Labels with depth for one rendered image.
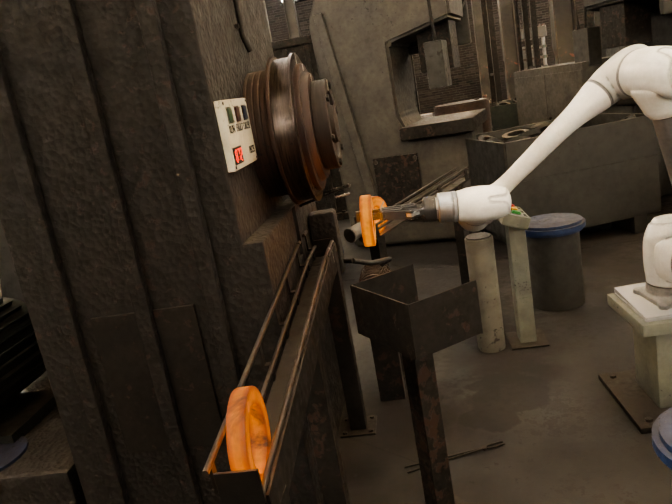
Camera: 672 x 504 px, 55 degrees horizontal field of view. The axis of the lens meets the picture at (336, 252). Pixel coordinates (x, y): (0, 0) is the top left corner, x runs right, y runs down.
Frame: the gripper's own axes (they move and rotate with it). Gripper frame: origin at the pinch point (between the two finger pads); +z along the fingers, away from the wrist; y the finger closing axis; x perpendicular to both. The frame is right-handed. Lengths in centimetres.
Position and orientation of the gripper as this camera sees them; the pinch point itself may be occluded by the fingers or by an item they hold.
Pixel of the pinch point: (367, 215)
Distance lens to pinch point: 190.8
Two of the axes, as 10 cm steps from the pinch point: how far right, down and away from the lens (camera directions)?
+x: -1.2, -9.6, -2.5
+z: -9.9, 0.9, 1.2
